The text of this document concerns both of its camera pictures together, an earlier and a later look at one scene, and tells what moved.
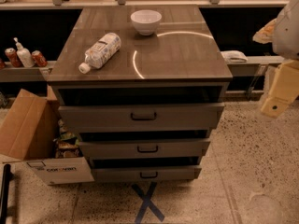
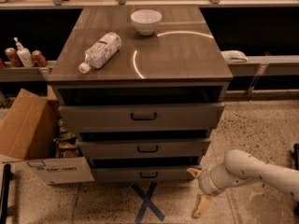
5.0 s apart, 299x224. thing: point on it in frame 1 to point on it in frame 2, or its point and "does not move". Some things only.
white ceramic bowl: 146,21 does not move
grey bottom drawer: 147,174 does not move
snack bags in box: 67,144 does not move
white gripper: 287,32 to 205,183
